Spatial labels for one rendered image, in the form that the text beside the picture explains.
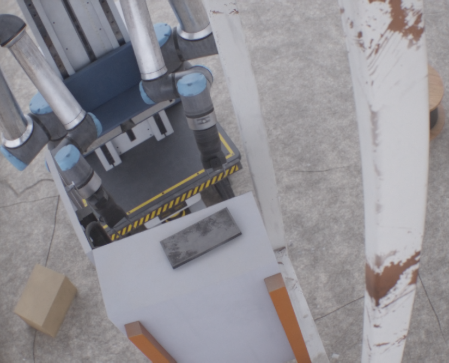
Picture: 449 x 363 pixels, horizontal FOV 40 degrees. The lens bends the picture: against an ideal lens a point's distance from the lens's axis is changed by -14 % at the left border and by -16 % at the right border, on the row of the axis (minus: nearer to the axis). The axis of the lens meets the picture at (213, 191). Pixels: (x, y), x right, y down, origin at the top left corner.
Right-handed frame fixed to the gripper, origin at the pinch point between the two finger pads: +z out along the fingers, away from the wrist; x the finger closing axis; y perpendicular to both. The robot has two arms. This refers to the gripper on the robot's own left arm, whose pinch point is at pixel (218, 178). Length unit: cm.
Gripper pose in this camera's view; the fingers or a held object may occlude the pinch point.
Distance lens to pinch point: 235.6
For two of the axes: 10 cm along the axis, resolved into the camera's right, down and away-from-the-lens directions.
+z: 2.5, 8.5, 4.6
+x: 9.5, -3.1, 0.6
